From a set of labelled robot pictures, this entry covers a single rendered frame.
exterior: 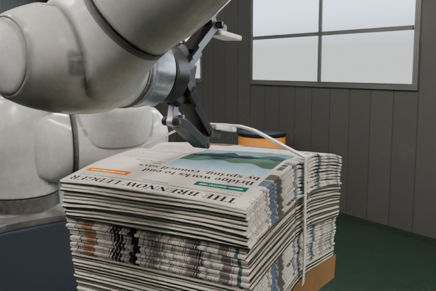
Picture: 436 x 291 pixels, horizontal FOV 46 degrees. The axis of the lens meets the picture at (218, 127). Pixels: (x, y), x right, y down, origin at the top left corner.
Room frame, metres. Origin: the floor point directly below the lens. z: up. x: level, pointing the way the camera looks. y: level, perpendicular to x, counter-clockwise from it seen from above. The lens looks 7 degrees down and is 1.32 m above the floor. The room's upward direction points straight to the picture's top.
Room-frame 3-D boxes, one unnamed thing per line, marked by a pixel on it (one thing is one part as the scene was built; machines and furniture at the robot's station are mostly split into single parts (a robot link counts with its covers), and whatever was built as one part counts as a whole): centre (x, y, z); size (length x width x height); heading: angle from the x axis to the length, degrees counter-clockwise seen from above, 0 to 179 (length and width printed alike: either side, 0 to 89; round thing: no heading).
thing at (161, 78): (0.60, 0.10, 1.32); 0.09 x 0.06 x 0.09; 61
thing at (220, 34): (0.79, -0.01, 1.37); 0.07 x 0.03 x 0.01; 151
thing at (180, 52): (0.67, 0.06, 1.31); 0.09 x 0.07 x 0.08; 151
